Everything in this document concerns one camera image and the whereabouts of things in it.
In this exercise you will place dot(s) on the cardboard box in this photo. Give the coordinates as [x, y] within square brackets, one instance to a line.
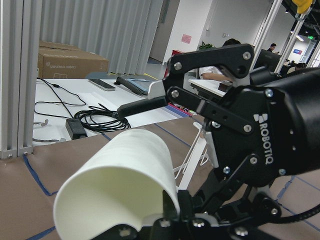
[65, 61]

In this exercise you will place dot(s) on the black power adapter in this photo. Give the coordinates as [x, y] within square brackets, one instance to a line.
[75, 129]

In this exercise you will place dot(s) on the white wire cup rack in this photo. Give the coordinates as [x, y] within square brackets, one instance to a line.
[197, 156]

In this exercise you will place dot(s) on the black smartphone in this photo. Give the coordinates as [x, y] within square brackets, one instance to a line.
[101, 84]

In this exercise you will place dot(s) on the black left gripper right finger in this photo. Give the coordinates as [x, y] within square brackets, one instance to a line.
[195, 226]

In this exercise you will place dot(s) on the blue teach pendant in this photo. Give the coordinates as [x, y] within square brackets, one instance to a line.
[137, 86]

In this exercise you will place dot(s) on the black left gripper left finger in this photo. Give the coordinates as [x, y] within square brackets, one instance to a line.
[162, 226]

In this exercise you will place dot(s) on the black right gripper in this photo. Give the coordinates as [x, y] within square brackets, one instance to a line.
[252, 140]

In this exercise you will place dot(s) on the white plastic cup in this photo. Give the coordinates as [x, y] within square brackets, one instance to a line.
[123, 183]

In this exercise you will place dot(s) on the aluminium frame post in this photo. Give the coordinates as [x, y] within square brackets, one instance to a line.
[20, 25]

